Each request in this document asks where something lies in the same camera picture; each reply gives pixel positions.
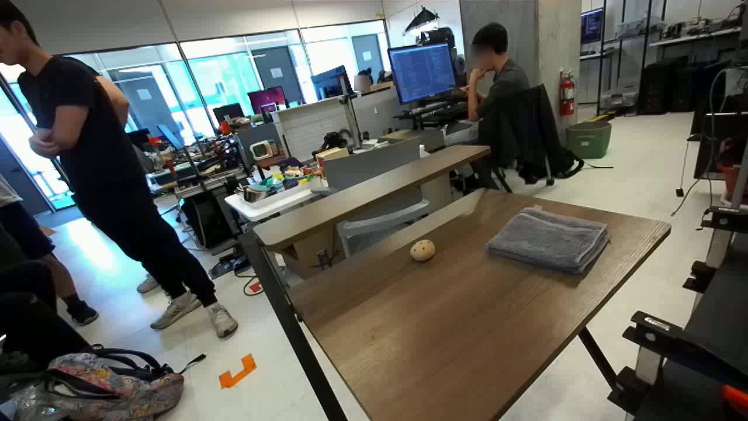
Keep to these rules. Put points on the grey towel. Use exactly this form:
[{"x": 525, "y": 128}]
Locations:
[{"x": 546, "y": 240}]

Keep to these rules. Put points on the purple screen monitor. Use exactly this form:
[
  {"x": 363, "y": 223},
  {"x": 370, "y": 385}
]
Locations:
[{"x": 266, "y": 100}]

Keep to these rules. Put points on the black computer tower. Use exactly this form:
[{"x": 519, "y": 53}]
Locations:
[{"x": 205, "y": 223}]

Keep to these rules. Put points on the colourful patterned backpack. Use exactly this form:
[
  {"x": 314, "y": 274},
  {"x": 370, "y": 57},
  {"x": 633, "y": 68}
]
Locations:
[{"x": 108, "y": 388}]

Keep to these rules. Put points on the metal storage shelves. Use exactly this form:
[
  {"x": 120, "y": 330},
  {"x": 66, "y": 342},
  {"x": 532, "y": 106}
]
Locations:
[{"x": 686, "y": 38}]

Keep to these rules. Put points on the grey office chair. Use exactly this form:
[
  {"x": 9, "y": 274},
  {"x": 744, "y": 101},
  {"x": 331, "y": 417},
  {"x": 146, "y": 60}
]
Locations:
[{"x": 382, "y": 223}]

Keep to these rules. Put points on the dark angled monitor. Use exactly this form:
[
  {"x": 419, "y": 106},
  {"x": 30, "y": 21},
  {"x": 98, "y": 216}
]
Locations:
[{"x": 331, "y": 83}]

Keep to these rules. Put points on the white cluttered desk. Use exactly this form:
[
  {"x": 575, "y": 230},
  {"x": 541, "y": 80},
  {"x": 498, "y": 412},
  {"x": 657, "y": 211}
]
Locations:
[{"x": 269, "y": 205}]

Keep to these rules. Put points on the black metal table frame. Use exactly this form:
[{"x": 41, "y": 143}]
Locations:
[{"x": 286, "y": 312}]

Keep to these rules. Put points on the person in black t-shirt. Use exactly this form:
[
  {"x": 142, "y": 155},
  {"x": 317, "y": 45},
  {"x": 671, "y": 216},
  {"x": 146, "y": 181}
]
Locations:
[{"x": 94, "y": 155}]

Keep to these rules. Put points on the red fire extinguisher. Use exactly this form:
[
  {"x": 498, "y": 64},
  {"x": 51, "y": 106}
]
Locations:
[{"x": 567, "y": 94}]

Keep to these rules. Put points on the beige egg toy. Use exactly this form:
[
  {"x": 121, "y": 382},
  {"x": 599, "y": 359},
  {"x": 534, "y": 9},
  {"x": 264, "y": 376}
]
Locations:
[{"x": 424, "y": 249}]

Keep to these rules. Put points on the brown printed cardboard box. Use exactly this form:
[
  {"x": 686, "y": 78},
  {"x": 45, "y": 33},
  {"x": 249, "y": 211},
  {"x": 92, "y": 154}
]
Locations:
[{"x": 317, "y": 253}]

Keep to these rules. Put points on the green storage bin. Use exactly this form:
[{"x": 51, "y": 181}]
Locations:
[{"x": 587, "y": 142}]

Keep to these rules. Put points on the grey desk partition panel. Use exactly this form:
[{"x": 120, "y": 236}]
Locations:
[{"x": 312, "y": 126}]

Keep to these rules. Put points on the orange floor tape marker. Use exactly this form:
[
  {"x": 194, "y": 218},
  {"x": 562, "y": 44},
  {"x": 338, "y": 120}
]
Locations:
[{"x": 235, "y": 380}]

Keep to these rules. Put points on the brown wooden side desk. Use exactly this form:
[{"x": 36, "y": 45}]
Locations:
[{"x": 364, "y": 196}]

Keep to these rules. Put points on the black triangular lamp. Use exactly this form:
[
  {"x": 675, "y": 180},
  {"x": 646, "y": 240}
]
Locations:
[{"x": 422, "y": 21}]

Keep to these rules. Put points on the cluttered black workbench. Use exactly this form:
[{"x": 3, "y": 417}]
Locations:
[{"x": 187, "y": 167}]

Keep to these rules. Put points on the black desk equipment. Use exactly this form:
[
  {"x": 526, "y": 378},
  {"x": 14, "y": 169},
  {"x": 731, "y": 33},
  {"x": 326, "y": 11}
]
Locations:
[{"x": 335, "y": 142}]

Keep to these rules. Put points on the blue screen computer monitor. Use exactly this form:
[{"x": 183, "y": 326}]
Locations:
[{"x": 422, "y": 73}]

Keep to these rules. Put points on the background seated person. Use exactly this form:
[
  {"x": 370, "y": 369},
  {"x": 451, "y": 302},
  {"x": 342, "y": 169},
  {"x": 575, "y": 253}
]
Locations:
[{"x": 364, "y": 80}]

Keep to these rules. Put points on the black perforated work table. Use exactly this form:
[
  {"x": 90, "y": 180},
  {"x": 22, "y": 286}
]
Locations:
[{"x": 726, "y": 312}]

